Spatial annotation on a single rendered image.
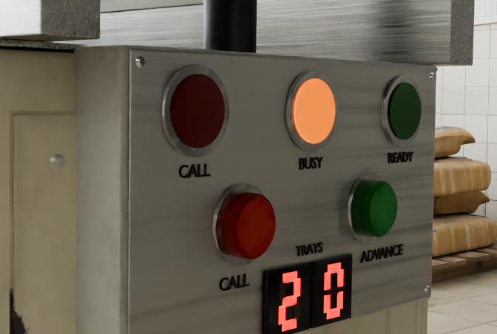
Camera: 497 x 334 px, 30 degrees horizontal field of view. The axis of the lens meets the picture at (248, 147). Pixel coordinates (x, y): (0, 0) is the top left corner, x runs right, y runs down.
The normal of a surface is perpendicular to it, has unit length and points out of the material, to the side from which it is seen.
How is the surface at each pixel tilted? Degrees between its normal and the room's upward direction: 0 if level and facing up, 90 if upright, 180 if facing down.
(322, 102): 90
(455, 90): 90
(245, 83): 90
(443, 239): 90
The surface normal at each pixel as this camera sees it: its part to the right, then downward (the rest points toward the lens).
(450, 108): -0.76, 0.03
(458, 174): 0.72, 0.04
